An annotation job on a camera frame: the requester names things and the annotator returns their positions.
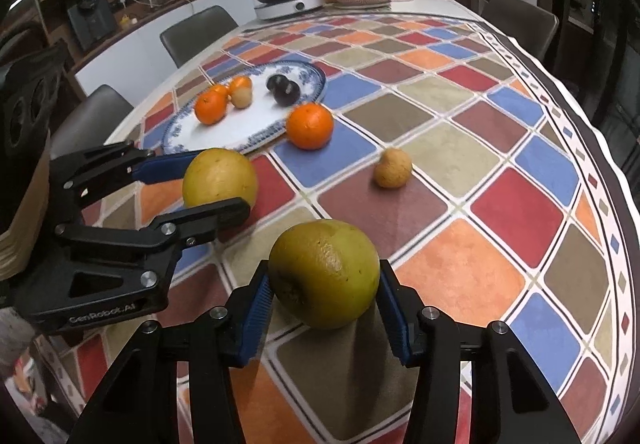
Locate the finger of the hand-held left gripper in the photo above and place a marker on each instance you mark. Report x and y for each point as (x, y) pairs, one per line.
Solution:
(165, 166)
(215, 219)

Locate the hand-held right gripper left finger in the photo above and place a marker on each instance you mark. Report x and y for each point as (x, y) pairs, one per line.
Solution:
(254, 319)

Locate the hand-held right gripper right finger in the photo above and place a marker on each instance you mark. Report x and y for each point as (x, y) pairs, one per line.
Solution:
(397, 324)

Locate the yellow pear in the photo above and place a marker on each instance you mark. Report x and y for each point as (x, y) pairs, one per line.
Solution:
(220, 173)

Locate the orange mandarin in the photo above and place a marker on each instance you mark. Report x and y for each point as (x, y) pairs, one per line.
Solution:
(211, 107)
(310, 125)
(241, 80)

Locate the green pear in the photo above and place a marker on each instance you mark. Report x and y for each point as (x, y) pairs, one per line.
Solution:
(324, 272)

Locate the blue rimmed white plate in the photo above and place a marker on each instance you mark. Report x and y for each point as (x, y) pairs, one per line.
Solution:
(250, 123)

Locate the brown kiwi fruit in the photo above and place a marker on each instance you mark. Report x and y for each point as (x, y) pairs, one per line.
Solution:
(241, 97)
(393, 167)

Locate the dark purple plum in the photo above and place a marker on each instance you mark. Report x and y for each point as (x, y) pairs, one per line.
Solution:
(275, 81)
(292, 93)

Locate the person's left hand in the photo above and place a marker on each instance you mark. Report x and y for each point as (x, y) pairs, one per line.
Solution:
(15, 339)

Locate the grey dining chair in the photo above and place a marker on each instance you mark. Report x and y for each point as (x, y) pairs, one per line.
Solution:
(95, 116)
(520, 26)
(200, 33)

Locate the white base cabinets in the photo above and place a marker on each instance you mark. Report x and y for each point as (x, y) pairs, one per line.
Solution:
(145, 38)

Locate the black water dispenser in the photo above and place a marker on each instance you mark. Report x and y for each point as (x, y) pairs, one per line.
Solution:
(90, 21)

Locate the white induction cooker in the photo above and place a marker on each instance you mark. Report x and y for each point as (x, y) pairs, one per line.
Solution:
(290, 7)

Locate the glass sliding door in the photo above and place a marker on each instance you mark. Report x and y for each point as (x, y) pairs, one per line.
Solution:
(600, 23)

